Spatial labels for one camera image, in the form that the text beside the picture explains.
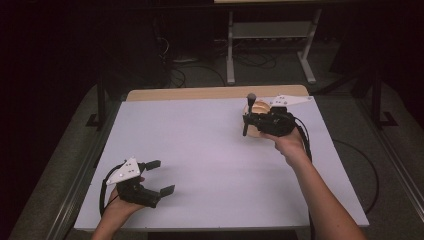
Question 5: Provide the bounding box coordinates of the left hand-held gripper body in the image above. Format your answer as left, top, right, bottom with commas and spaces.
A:
105, 156, 161, 210

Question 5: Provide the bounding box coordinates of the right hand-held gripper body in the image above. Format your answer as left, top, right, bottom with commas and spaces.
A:
257, 94, 315, 138

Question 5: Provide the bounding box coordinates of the cream ribbed brush holder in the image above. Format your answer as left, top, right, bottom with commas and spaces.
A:
242, 99, 274, 139

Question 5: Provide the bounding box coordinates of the black makeup brush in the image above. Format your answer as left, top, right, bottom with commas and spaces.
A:
242, 92, 258, 137

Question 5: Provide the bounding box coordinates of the person's left hand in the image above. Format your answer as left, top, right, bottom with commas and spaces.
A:
107, 175, 148, 218

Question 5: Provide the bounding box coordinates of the person's right hand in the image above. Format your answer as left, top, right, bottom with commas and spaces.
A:
259, 127, 312, 168

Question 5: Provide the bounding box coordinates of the white board sheet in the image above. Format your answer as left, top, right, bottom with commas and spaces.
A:
73, 96, 371, 232

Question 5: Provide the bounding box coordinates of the black metal stand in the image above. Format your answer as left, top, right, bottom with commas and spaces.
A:
85, 74, 108, 130
370, 70, 400, 130

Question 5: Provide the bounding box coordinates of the right hand-held gripper cable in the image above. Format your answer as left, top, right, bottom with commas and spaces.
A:
293, 116, 316, 240

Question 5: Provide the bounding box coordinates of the hand-held gripper cable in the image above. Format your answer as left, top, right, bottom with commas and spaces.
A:
98, 162, 127, 218
293, 116, 316, 240

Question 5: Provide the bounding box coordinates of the left hand-held gripper cable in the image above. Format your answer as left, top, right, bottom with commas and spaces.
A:
98, 162, 127, 218

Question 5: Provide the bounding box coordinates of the tangle of floor cables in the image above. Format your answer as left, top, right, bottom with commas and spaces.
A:
213, 38, 279, 70

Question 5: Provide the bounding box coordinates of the white metal stand frame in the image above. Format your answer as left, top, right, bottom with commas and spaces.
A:
225, 8, 324, 86

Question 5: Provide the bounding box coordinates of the black floor cable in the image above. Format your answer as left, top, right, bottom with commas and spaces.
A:
332, 138, 381, 215

